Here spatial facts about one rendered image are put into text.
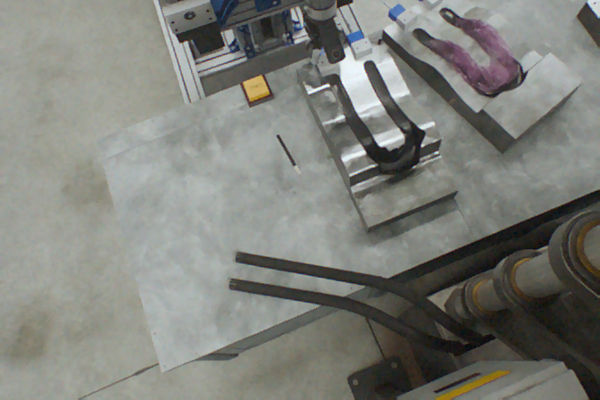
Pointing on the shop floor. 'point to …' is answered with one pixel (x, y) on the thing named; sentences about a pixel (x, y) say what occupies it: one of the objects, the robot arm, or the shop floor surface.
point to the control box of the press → (472, 382)
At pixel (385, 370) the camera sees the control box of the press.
